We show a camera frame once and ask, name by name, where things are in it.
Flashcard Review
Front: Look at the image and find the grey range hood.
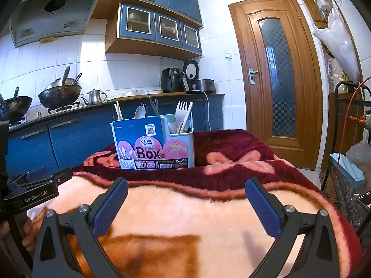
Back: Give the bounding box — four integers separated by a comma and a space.
9, 0, 104, 47

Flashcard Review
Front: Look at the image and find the white plastic bag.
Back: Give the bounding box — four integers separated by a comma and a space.
312, 6, 363, 83

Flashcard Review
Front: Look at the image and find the light blue utensil holder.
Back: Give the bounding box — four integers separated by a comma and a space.
110, 113, 195, 170

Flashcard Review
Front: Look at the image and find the black air fryer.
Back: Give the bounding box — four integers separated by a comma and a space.
161, 67, 184, 93

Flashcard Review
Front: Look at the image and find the blue base kitchen cabinet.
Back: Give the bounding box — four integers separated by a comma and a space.
7, 93, 225, 177

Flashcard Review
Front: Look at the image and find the white plastic spork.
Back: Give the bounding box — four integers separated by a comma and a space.
170, 101, 189, 134

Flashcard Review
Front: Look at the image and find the maroon pink printed blanket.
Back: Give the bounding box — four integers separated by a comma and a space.
29, 130, 363, 278

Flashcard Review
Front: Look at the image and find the blue glass-door wall cabinet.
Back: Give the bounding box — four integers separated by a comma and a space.
105, 2, 203, 60

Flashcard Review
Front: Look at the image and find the gas stove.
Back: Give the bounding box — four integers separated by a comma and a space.
9, 102, 81, 128

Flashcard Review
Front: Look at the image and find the red cable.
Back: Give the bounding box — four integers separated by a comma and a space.
337, 76, 371, 181

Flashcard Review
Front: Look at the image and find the metal spatula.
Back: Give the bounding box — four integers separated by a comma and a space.
59, 66, 71, 94

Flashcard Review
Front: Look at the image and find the small black wok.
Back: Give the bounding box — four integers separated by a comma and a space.
0, 95, 33, 121

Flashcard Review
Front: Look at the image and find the person's left hand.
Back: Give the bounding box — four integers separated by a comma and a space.
0, 217, 35, 250

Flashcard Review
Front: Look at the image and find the white power cable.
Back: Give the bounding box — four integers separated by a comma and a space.
200, 91, 212, 131

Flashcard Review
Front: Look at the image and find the rice cooker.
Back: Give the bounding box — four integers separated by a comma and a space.
182, 59, 215, 94

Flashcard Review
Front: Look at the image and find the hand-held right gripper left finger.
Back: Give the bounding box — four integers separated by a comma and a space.
32, 177, 129, 278

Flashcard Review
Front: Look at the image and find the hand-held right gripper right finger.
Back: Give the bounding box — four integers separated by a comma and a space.
245, 177, 339, 278

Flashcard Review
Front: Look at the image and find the wooden door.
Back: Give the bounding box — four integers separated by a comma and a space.
228, 0, 323, 170

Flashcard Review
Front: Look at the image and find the large black wok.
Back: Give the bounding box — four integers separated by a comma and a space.
38, 78, 82, 109

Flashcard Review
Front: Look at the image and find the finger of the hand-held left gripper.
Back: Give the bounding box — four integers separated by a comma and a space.
48, 167, 74, 183
9, 166, 50, 186

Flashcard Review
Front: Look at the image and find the metal kettle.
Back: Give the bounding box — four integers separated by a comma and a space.
81, 89, 107, 105

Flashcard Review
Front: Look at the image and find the light blue lidded container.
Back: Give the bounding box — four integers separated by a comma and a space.
330, 153, 366, 190

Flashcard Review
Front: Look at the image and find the clear plastic bag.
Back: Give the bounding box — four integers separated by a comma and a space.
346, 140, 371, 166

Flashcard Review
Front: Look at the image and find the black wire rack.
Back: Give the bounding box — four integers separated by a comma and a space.
324, 81, 371, 238

